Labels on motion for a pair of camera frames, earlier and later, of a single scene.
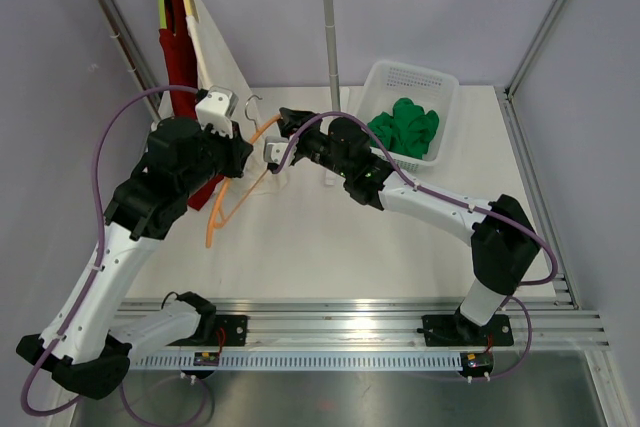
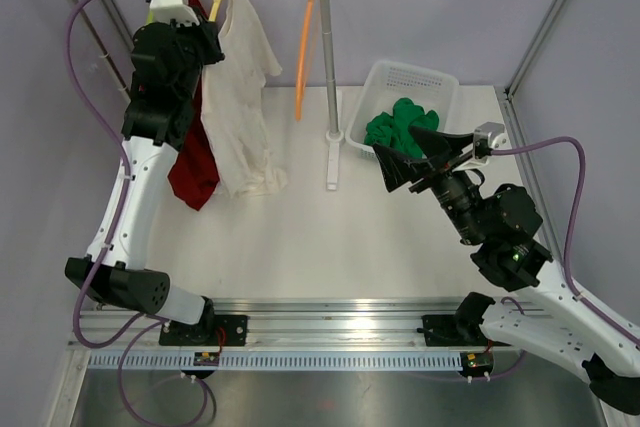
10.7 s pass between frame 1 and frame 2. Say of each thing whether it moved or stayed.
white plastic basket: stayed
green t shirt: stayed
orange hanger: moved
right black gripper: moved
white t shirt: moved
